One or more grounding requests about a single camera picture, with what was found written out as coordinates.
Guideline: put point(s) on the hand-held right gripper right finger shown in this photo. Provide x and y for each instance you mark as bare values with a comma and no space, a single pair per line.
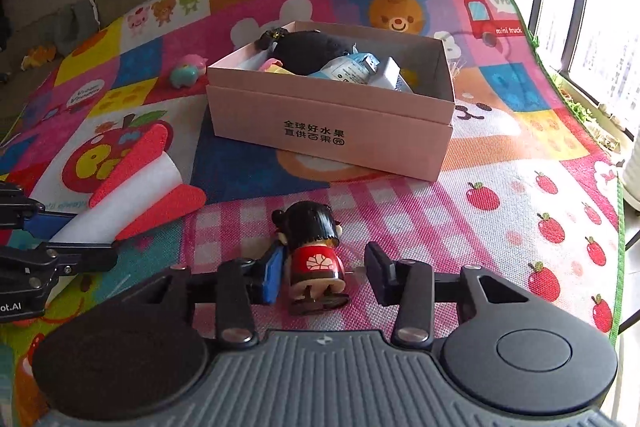
377,277

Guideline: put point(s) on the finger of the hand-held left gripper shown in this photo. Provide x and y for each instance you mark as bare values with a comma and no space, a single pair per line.
45,223
85,254

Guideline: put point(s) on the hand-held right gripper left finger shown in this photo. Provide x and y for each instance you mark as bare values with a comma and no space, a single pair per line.
272,274

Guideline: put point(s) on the black-haired doll figure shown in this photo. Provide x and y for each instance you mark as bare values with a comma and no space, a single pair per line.
315,262

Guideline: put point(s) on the red and white rocket toy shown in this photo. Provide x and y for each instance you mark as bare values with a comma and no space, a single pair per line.
145,177

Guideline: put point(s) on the pink cardboard box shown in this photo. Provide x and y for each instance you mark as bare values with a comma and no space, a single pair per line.
325,132

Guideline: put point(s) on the blue and white packet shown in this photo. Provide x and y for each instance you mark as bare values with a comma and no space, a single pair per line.
345,68

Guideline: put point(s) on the black plush toy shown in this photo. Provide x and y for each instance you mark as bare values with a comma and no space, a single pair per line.
305,49

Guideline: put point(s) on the colourful cartoon printed mat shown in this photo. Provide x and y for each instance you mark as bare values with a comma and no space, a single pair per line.
500,232

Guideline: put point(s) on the orange plush toy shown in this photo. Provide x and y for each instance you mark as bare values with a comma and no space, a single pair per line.
39,57

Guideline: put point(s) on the small white box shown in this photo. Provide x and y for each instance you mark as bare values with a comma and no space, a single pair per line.
387,74

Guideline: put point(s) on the pink and teal toy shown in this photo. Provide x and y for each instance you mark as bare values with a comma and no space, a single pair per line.
186,73

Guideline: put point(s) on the grey neck pillow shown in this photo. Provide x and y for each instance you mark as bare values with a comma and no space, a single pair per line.
82,19

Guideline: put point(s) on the windowsill plants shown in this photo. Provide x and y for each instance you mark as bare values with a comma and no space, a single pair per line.
595,117

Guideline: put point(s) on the window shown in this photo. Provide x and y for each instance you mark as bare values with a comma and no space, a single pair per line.
590,7

